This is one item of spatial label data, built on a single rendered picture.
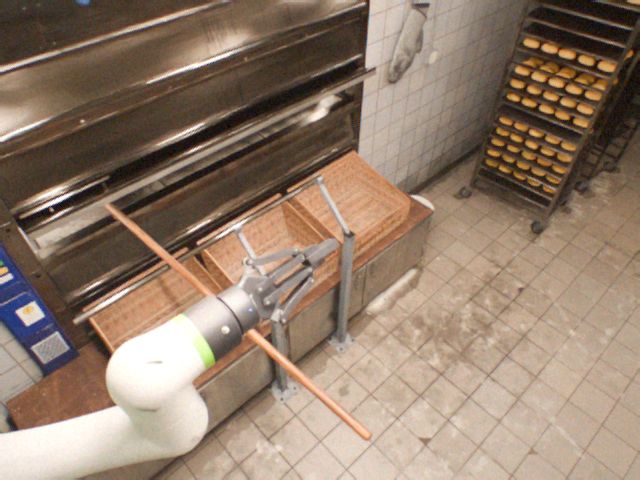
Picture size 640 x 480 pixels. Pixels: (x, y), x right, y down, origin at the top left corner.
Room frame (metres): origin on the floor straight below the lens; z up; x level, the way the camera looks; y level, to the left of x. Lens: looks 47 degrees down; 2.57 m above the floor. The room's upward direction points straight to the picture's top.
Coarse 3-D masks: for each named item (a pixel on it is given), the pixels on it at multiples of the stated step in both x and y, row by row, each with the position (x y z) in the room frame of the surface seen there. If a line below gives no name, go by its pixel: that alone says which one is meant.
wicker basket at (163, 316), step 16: (176, 256) 1.56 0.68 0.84; (144, 272) 1.45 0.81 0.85; (176, 272) 1.53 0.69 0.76; (192, 272) 1.57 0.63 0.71; (144, 288) 1.41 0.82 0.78; (160, 288) 1.45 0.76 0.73; (176, 288) 1.49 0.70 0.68; (192, 288) 1.53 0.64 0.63; (208, 288) 1.50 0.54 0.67; (96, 304) 1.27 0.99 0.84; (112, 304) 1.30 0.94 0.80; (128, 304) 1.34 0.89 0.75; (144, 304) 1.37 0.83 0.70; (160, 304) 1.41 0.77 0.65; (176, 304) 1.45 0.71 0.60; (192, 304) 1.46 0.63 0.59; (96, 320) 1.23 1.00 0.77; (112, 320) 1.26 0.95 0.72; (128, 320) 1.29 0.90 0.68; (144, 320) 1.33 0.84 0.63; (160, 320) 1.35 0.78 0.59; (112, 336) 1.22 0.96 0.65; (128, 336) 1.26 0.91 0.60; (112, 352) 1.09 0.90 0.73
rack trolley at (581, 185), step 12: (636, 48) 3.37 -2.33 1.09; (624, 72) 3.17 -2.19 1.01; (636, 72) 3.19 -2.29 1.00; (636, 84) 3.38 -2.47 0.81; (624, 96) 3.19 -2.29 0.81; (624, 108) 3.05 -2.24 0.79; (636, 108) 3.34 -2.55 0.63; (612, 120) 3.16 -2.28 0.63; (624, 120) 3.16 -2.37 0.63; (636, 120) 3.32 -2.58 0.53; (612, 132) 3.05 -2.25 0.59; (624, 132) 3.29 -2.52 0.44; (600, 144) 3.10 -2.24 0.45; (612, 144) 3.39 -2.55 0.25; (624, 144) 3.32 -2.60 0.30; (600, 156) 3.05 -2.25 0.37; (612, 156) 3.35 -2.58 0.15; (600, 168) 3.17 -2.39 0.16; (612, 168) 3.31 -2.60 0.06; (576, 180) 3.10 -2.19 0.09; (588, 180) 3.04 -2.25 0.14
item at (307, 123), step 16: (320, 112) 2.33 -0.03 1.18; (336, 112) 2.36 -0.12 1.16; (288, 128) 2.17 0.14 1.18; (304, 128) 2.19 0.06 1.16; (256, 144) 2.02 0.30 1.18; (272, 144) 2.04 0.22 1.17; (224, 160) 1.89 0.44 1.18; (240, 160) 1.91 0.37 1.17; (192, 176) 1.76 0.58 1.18; (208, 176) 1.78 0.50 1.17; (160, 192) 1.65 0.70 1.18; (176, 192) 1.66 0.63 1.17; (128, 208) 1.54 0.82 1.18; (144, 208) 1.55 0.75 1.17; (96, 224) 1.44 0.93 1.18; (112, 224) 1.45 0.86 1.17; (64, 240) 1.34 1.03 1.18; (80, 240) 1.35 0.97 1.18; (48, 256) 1.26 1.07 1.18
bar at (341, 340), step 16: (320, 176) 1.77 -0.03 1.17; (288, 192) 1.65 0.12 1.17; (272, 208) 1.56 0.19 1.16; (240, 224) 1.45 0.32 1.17; (208, 240) 1.35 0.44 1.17; (240, 240) 1.41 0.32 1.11; (352, 240) 1.60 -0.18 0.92; (192, 256) 1.28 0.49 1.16; (352, 256) 1.60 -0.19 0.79; (160, 272) 1.18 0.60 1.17; (128, 288) 1.10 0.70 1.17; (80, 320) 0.96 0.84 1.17; (272, 336) 1.28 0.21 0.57; (336, 336) 1.63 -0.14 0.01; (352, 336) 1.63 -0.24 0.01; (272, 384) 1.31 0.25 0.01; (288, 384) 1.31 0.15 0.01
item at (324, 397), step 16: (112, 208) 1.51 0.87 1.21; (128, 224) 1.41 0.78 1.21; (144, 240) 1.32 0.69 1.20; (160, 256) 1.24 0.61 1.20; (256, 336) 0.87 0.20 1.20; (272, 352) 0.81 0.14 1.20; (288, 368) 0.75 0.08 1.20; (304, 384) 0.70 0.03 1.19; (320, 400) 0.65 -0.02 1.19; (352, 416) 0.60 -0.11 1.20; (368, 432) 0.55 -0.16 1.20
